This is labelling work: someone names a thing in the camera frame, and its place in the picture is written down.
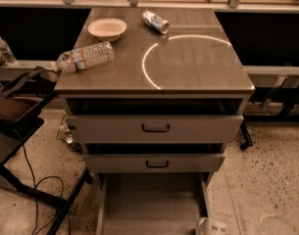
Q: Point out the grey drawer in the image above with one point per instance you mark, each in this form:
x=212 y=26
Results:
x=154 y=163
x=154 y=129
x=152 y=204

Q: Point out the grey drawer cabinet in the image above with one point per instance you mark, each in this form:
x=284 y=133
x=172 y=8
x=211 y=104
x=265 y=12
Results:
x=190 y=71

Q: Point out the clear plastic water bottle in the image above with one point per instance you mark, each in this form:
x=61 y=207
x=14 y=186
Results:
x=82 y=58

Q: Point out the crushed silver blue can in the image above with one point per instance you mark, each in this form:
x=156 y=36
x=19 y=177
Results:
x=155 y=22

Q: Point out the black side table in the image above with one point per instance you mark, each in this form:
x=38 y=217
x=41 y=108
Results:
x=9 y=145

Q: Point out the white paper bowl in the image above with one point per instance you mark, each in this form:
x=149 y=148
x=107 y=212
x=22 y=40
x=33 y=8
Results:
x=107 y=29

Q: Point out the small upright water bottle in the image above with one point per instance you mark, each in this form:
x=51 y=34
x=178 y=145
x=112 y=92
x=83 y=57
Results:
x=7 y=53

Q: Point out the wire basket with bottle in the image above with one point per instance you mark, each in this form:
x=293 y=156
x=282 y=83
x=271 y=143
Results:
x=65 y=136

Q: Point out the dark bag with straps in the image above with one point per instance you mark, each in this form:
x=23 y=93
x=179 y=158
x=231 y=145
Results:
x=17 y=112

